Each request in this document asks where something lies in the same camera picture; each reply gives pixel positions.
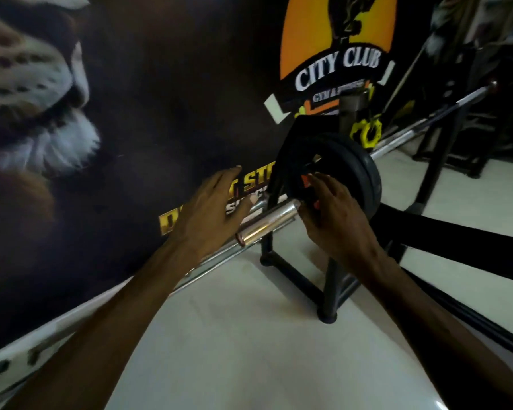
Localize person's left hand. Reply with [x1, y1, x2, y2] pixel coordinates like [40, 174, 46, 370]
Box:
[168, 165, 255, 263]

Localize person's right hand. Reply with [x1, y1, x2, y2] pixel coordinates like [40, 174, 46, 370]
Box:
[297, 172, 383, 269]

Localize orange black barbell collar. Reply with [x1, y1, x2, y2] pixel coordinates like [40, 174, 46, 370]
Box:
[300, 174, 322, 210]

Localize person's left forearm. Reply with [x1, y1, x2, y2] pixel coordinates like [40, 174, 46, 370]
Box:
[2, 241, 223, 410]

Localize person's right forearm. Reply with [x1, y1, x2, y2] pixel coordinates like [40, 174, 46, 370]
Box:
[340, 248, 513, 410]

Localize black weight plate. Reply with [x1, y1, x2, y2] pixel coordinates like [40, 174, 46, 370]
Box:
[325, 134, 383, 220]
[278, 131, 371, 220]

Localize steel barbell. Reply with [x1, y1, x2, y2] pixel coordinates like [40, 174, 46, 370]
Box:
[235, 81, 500, 249]

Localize yellow barbell collar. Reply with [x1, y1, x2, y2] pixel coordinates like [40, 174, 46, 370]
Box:
[349, 117, 383, 149]

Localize thin chrome bar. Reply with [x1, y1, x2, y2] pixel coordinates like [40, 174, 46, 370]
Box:
[169, 196, 271, 293]

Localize black bench pad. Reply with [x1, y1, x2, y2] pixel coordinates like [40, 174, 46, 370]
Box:
[371, 204, 513, 287]

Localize black gym machine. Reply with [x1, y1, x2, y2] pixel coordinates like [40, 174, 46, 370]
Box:
[410, 0, 513, 181]

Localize black bench rack frame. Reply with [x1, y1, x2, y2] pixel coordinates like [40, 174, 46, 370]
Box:
[259, 87, 471, 325]

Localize dark tiger print wall banner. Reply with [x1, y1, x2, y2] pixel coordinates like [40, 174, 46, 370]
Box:
[0, 0, 450, 359]

